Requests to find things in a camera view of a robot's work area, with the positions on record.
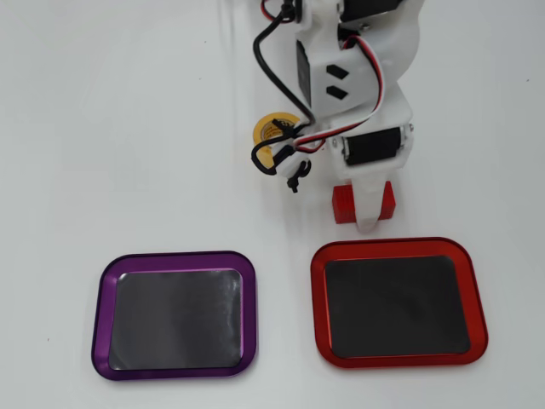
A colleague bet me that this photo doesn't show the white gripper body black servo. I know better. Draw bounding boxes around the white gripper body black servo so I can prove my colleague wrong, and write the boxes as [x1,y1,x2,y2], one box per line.
[295,38,415,180]

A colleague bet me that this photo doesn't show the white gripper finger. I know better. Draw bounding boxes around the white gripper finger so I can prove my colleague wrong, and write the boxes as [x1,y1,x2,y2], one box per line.
[349,171,387,235]

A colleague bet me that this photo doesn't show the red studded block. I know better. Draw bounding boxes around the red studded block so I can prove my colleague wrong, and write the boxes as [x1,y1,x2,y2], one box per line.
[331,180,398,226]

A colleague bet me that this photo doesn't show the yellow tape roll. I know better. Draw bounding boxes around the yellow tape roll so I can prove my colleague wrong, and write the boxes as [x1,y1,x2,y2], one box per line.
[253,111,301,171]

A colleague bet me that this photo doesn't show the red metal tray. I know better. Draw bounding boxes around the red metal tray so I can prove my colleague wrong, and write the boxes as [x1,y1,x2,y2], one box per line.
[309,236,490,370]

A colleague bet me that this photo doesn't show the purple metal tray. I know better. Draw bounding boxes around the purple metal tray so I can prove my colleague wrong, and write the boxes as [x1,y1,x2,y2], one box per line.
[90,250,259,382]

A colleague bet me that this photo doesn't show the red white black servo cable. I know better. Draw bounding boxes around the red white black servo cable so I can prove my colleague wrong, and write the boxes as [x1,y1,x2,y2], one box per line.
[293,35,387,155]

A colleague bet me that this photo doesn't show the white cable connector black clip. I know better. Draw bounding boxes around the white cable connector black clip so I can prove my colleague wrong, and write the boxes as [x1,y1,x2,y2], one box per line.
[250,118,313,193]

